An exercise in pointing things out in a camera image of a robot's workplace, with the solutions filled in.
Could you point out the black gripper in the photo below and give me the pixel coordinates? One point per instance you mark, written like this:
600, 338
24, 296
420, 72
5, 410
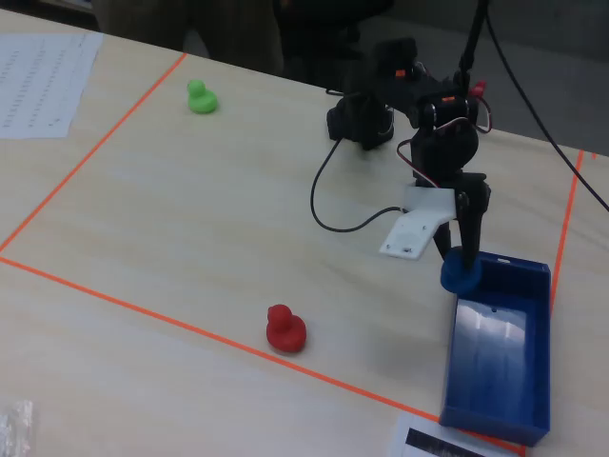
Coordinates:
468, 196

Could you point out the blue toy duck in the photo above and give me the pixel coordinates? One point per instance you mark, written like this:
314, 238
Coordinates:
460, 276

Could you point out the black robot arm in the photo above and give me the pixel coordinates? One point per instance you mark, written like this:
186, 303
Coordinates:
385, 95

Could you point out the blue plastic box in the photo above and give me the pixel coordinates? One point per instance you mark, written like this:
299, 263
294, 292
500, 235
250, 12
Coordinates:
499, 352

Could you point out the red toy duck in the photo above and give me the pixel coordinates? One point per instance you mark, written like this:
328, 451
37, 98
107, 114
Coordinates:
285, 331

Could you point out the green toy duck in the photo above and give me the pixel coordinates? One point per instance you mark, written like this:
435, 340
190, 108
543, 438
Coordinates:
202, 99

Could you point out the red clamp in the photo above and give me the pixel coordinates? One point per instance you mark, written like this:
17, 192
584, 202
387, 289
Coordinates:
478, 88

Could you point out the black stand pole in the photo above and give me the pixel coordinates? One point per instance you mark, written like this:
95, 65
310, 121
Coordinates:
473, 38

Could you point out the white paper with barcode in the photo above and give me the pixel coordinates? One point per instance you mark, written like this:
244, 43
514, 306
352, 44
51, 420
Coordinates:
438, 440

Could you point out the long orange tape strip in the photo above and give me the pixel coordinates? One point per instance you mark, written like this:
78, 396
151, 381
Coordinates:
238, 343

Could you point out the printed white paper sheet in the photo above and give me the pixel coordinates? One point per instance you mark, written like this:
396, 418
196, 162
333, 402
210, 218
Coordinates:
38, 85

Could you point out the clear plastic bag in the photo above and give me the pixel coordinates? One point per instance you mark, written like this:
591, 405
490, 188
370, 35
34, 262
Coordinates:
15, 428

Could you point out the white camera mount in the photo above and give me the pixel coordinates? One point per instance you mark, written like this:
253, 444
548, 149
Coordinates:
416, 224

